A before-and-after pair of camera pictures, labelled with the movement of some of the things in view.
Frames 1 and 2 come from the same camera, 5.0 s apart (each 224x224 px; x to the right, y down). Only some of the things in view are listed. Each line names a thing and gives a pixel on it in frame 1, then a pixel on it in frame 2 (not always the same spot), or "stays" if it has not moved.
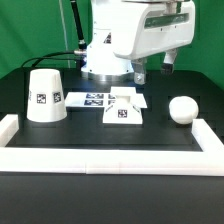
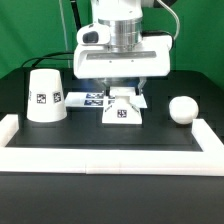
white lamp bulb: (183, 109) stays
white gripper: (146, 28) to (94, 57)
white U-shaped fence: (209, 162) stays
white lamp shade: (46, 100) stays
